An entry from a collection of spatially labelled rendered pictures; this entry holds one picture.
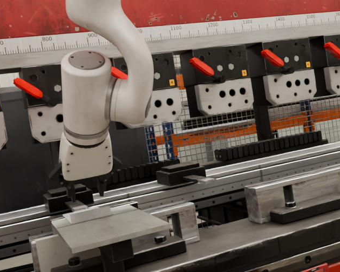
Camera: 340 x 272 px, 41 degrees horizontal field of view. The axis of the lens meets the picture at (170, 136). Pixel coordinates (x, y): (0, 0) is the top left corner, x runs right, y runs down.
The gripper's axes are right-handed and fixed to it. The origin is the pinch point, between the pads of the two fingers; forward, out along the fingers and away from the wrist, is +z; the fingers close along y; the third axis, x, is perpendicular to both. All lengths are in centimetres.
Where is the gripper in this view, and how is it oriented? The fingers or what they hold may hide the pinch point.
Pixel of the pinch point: (86, 189)
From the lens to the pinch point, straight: 99.4
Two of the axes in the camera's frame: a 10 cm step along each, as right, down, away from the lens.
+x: 3.8, 6.3, -6.8
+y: -9.2, 1.7, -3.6
